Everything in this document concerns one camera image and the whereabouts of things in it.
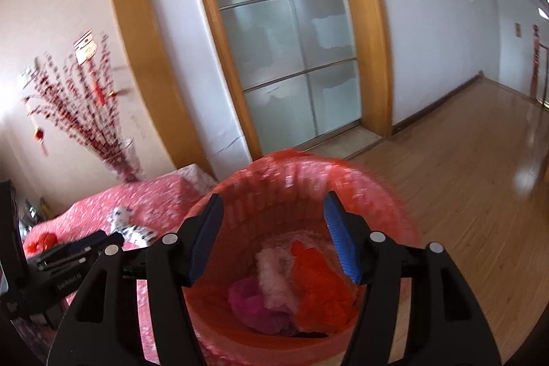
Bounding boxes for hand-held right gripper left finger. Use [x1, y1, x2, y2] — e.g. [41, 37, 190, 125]
[46, 192, 224, 366]

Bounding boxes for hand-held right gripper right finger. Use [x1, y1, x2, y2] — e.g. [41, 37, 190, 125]
[323, 191, 502, 366]

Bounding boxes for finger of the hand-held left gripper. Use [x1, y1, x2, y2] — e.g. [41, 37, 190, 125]
[69, 231, 125, 259]

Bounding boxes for orange cloth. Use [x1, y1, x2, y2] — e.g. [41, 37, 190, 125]
[289, 239, 359, 334]

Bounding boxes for red plastic basket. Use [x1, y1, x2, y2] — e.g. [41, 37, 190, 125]
[182, 149, 423, 366]

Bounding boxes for magenta cloth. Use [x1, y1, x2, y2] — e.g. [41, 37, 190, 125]
[227, 278, 301, 337]

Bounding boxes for small red cloth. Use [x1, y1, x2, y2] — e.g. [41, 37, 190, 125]
[23, 232, 58, 255]

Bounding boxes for glass vase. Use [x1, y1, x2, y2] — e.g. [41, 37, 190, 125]
[103, 137, 144, 183]

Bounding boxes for red blossom branches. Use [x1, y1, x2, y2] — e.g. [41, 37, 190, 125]
[21, 29, 129, 161]

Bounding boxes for small red tasselled ornament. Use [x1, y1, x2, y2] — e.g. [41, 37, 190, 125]
[30, 109, 50, 156]

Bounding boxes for red hanging charm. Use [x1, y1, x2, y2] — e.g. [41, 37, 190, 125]
[92, 61, 108, 107]

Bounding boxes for frosted sliding glass door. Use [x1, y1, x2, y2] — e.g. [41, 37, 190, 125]
[195, 0, 361, 154]

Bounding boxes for long red hanging decoration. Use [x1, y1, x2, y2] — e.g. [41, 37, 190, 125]
[529, 23, 542, 98]

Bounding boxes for wall switch panel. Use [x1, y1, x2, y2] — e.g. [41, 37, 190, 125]
[19, 57, 44, 86]

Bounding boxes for red paper wall decoration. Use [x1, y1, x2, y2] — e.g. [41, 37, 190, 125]
[73, 31, 97, 60]

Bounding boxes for wooden wall trim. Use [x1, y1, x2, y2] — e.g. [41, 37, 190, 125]
[105, 0, 211, 178]

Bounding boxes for wooden door frame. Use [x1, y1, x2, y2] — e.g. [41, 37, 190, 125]
[182, 0, 393, 161]

